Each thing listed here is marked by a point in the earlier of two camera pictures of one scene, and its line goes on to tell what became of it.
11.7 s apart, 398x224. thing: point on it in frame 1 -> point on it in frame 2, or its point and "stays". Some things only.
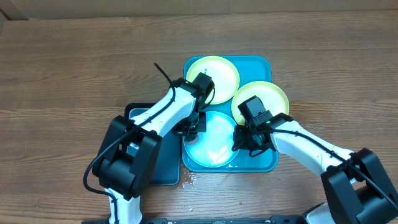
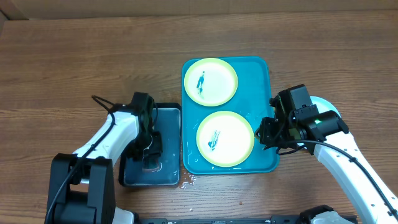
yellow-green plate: [224, 75] stays
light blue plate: [214, 147] -> [322, 105]
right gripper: [242, 143] -> [268, 140]
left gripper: [178, 129] -> [155, 150]
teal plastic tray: [251, 69] stays
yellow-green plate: [273, 98] -> [225, 139]
